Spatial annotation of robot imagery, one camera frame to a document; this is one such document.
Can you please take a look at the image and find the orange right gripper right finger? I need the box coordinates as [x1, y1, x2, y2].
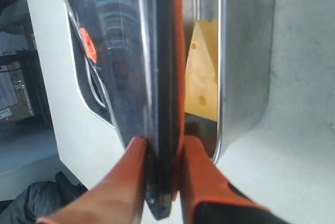
[180, 135, 278, 224]

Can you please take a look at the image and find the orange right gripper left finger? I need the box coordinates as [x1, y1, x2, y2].
[37, 137, 147, 224]

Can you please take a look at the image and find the yellow toy cheese wedge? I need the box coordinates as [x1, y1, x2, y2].
[184, 18, 218, 121]

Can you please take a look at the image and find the dark transparent box lid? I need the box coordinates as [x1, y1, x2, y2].
[63, 0, 185, 220]

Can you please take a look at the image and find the black bag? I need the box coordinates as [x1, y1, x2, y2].
[1, 172, 87, 223]

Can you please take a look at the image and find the stainless steel lunch box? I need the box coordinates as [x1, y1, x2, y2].
[183, 0, 275, 163]

